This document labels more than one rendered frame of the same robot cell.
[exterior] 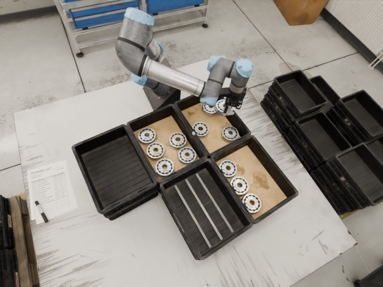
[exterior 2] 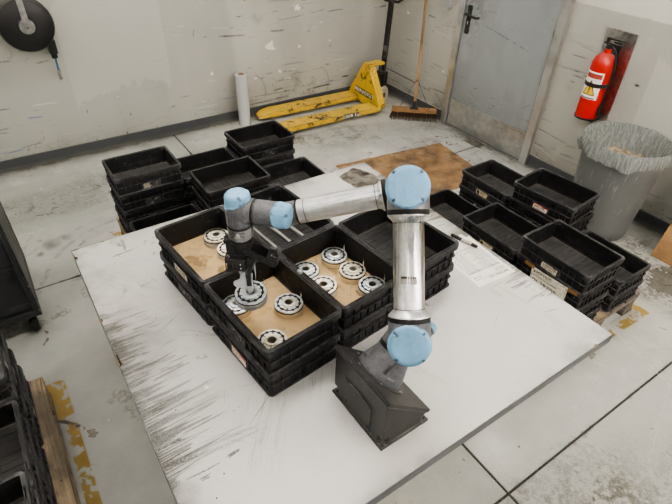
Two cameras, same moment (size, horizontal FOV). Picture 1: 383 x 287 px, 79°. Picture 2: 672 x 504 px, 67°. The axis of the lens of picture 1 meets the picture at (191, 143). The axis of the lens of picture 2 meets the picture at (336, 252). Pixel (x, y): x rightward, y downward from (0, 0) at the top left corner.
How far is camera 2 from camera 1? 2.01 m
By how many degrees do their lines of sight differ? 80
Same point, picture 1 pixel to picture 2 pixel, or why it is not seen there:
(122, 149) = not seen: hidden behind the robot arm
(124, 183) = (379, 243)
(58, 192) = (459, 257)
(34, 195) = (484, 253)
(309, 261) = (147, 233)
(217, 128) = (257, 317)
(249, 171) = (210, 269)
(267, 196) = (191, 249)
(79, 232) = not seen: hidden behind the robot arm
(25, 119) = (582, 327)
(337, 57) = not seen: outside the picture
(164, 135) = (346, 297)
